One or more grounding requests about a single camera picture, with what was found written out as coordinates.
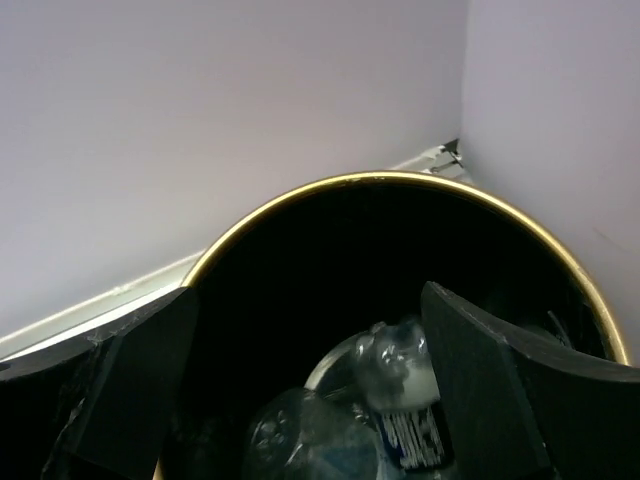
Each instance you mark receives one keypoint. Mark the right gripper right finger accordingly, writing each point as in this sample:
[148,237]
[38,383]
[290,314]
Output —
[519,406]

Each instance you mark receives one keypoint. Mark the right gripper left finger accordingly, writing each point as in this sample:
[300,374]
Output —
[98,405]

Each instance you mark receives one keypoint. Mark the blue label black cap bottle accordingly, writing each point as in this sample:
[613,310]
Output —
[385,377]

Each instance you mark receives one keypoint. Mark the green label clear bottle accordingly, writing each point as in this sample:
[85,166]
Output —
[305,434]

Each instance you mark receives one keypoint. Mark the orange cylindrical bin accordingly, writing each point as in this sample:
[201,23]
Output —
[316,265]

